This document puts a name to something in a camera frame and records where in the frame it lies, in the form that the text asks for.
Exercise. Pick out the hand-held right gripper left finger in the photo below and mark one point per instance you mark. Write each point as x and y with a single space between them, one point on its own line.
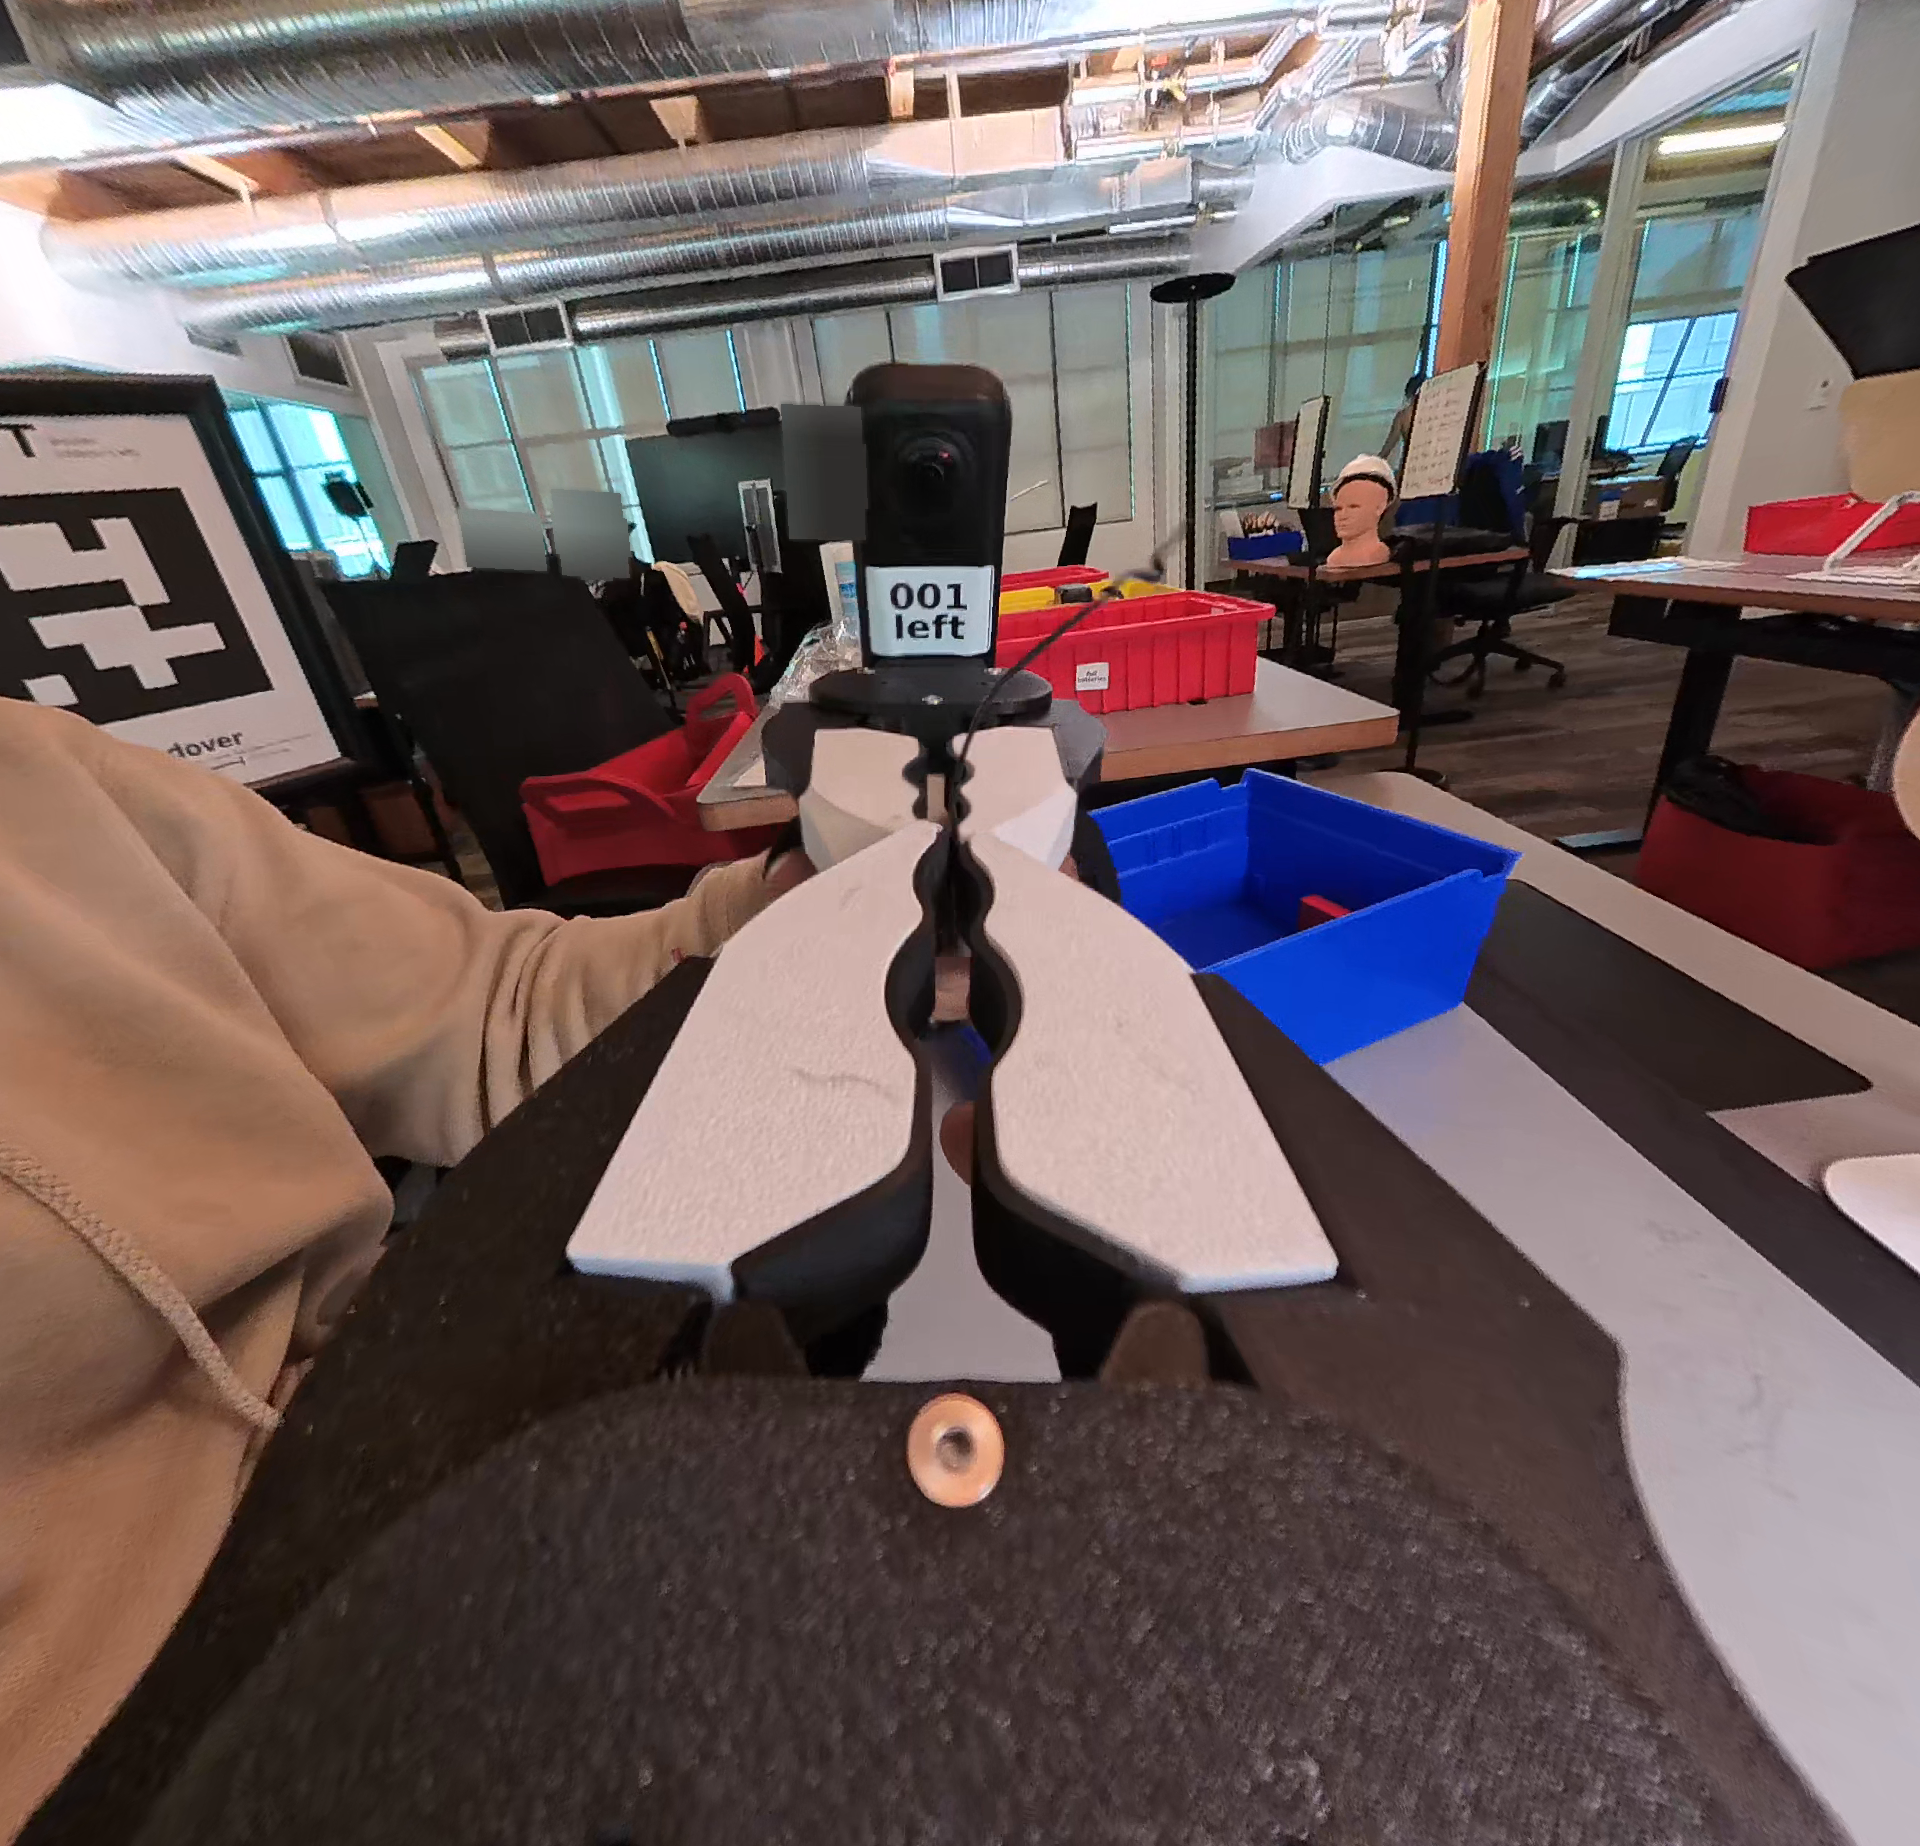
779 1097

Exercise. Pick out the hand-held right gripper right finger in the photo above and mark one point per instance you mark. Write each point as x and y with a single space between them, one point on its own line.
1138 1112

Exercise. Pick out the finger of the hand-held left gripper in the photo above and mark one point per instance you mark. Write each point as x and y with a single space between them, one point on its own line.
862 803
1026 795

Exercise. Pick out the blue plastic bin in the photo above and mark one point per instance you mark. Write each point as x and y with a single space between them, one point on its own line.
1350 976

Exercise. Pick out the red bar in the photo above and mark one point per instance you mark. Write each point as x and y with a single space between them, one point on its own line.
1323 913

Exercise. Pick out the person's left forearm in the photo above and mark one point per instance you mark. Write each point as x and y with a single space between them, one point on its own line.
571 946

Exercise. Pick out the person's left hand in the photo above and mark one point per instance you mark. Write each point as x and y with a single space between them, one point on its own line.
793 868

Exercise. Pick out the clear plastic bag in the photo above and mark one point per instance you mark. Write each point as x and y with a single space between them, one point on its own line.
817 670

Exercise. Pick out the white labelled container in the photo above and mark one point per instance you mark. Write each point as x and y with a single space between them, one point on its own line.
844 600

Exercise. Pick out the small red bin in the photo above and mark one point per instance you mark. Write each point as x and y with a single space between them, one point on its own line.
1053 579
1801 526

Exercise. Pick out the yellow plastic bin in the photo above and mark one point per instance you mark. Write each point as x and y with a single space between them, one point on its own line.
1053 598

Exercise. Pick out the large red tote bin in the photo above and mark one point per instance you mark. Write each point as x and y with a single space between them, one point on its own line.
1169 653

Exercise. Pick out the large black monitor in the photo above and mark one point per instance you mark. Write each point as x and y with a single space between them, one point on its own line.
706 488

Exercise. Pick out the black floor lamp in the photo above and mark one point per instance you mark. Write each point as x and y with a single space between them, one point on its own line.
1192 422

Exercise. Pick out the small blue bin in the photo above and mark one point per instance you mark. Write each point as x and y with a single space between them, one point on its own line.
1266 544

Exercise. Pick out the black high-back chair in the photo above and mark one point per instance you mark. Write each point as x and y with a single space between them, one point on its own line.
497 721

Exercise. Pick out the whiteboard on stand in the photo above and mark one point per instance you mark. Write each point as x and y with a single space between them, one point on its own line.
1311 451
1445 430

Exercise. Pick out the mannequin head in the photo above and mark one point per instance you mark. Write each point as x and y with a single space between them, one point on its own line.
1362 519

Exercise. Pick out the wooden top desk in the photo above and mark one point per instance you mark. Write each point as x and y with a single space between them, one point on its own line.
1726 593
1393 564

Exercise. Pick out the black office chair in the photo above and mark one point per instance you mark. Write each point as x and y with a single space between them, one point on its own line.
1499 555

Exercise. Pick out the framed marker poster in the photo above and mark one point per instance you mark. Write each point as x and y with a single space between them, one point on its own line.
136 600

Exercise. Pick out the small white board stand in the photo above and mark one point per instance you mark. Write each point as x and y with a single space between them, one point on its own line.
1875 526

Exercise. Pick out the small wooden board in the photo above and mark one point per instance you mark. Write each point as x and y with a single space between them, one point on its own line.
1883 437

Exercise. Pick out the black rectangular panel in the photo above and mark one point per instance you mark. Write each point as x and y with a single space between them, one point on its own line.
1867 301

